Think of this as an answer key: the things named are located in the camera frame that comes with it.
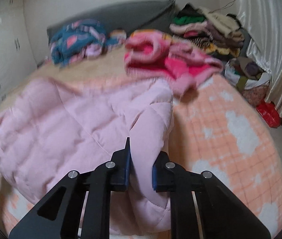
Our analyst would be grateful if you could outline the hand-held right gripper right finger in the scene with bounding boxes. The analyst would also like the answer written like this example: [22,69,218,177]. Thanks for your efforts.
[152,151,271,239]

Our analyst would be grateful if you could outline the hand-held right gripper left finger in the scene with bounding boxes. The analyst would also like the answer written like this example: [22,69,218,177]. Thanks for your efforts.
[9,136,132,239]

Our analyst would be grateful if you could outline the light pink quilted jacket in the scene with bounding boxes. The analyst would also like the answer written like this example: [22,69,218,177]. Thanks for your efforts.
[0,76,175,236]

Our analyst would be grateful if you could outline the white bag of clothes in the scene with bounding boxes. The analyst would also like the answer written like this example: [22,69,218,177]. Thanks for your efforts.
[224,57,272,91]

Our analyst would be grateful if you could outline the pile of folded clothes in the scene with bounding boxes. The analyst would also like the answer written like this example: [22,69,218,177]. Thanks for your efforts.
[169,3,250,58]

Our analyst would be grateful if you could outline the orange white checked blanket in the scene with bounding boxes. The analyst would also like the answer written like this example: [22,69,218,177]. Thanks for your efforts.
[0,73,282,239]

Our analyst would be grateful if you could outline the white wardrobe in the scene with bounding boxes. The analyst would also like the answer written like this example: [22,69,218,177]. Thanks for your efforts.
[0,0,39,105]

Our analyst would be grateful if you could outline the hot pink fleece garment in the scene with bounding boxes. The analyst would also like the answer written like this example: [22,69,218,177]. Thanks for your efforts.
[123,29,225,97]

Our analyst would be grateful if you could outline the blue floral garment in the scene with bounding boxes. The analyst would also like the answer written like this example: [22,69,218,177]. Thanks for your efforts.
[50,19,128,68]

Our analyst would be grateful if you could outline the red plastic bag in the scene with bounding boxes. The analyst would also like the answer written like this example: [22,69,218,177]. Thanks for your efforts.
[256,100,281,128]

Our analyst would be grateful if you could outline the pink floral bag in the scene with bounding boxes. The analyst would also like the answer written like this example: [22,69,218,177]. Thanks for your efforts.
[242,83,270,107]

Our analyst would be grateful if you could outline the grey headboard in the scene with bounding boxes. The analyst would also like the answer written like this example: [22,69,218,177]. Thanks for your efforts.
[47,0,177,41]

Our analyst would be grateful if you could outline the white satin curtain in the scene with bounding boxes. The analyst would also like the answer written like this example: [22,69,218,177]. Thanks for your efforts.
[236,0,282,135]

